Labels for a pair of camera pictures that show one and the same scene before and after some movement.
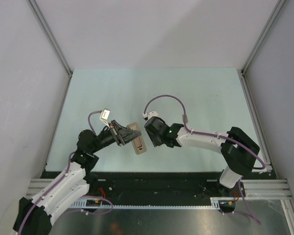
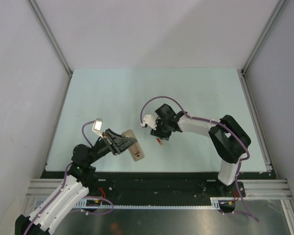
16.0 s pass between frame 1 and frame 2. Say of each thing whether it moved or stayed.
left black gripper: moved
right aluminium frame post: stayed
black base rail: stayed
